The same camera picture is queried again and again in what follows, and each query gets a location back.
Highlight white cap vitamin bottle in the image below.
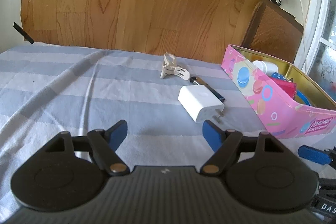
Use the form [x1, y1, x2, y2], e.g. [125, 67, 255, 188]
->
[252, 60, 278, 76]

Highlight pink macaron biscuit tin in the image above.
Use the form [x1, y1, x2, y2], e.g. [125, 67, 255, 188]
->
[221, 45, 335, 139]

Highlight white power cable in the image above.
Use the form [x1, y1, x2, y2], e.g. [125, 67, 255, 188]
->
[294, 0, 309, 75]

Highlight magenta red gift box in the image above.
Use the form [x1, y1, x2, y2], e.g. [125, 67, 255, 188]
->
[272, 78, 297, 99]

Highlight blue polka dot bow headband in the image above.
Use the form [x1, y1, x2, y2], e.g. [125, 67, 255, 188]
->
[270, 72, 311, 106]

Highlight blue cigarette lighter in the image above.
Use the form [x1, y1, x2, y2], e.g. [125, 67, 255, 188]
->
[189, 76, 225, 102]

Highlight frosted glass window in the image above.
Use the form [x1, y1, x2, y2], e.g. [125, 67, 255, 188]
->
[294, 0, 335, 99]

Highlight black tape strip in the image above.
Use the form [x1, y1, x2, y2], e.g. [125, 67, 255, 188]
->
[13, 22, 35, 45]

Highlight white usb wall charger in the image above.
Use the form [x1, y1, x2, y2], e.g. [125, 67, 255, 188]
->
[178, 85, 224, 123]

